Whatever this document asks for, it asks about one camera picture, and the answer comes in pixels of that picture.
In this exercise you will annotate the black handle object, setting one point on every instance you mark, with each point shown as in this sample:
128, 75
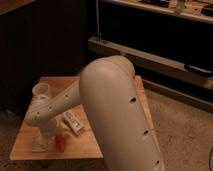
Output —
200, 72

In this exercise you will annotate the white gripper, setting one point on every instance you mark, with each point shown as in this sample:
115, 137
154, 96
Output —
47, 131

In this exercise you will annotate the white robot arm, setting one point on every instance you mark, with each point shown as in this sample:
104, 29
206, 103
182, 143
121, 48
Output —
107, 93

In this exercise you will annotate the wooden table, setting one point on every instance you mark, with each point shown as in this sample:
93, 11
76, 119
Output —
83, 146

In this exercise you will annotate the clear plastic cup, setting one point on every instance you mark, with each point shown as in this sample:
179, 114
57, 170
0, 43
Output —
41, 89

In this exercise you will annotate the metal shelf rail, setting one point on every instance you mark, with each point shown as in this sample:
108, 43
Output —
151, 62

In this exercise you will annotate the white tube with label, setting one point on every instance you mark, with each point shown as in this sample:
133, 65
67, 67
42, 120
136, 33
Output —
73, 122

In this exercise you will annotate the orange red pepper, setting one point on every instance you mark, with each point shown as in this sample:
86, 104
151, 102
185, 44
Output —
60, 143

